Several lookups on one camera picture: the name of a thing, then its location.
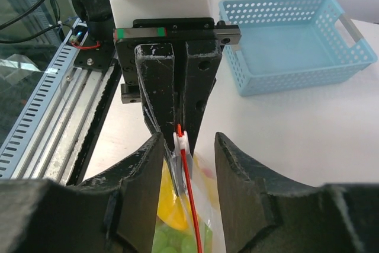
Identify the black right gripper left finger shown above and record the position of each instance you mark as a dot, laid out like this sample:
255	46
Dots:
114	211

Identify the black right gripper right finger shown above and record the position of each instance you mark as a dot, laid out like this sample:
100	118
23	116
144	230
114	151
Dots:
264	211

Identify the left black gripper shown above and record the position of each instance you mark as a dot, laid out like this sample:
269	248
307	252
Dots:
146	46

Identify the clear zip top bag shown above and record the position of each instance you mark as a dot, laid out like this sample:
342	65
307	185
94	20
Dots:
191	176

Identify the green fake grape bunch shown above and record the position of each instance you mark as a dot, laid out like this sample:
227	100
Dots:
167	239

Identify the yellow fake lemon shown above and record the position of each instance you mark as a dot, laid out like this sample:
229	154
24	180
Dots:
172	209

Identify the light blue plastic basket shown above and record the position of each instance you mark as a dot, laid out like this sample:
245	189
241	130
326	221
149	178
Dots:
293	44

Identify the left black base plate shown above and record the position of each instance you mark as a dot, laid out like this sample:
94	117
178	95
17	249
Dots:
94	55

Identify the aluminium front rail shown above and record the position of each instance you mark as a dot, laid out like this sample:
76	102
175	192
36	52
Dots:
100	105

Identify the light blue slotted cable duct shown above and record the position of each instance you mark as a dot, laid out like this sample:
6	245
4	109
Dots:
45	138

